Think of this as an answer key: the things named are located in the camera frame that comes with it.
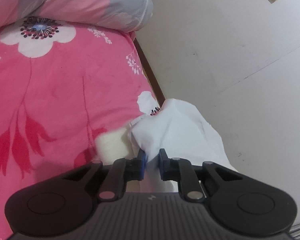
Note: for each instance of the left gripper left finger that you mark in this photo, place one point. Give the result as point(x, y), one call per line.
point(63, 203)

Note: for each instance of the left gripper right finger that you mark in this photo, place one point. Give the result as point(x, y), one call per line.
point(237, 202)

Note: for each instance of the white shirt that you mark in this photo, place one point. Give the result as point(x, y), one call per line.
point(180, 129)

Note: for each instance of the cream folded fleece garment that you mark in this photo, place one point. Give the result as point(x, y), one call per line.
point(114, 145)

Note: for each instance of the pink floral bed blanket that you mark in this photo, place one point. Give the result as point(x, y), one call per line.
point(61, 86)

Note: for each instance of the pink grey rolled duvet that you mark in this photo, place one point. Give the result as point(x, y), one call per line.
point(122, 15)

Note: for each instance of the dark wooden bed frame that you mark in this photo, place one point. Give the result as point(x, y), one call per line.
point(149, 74)

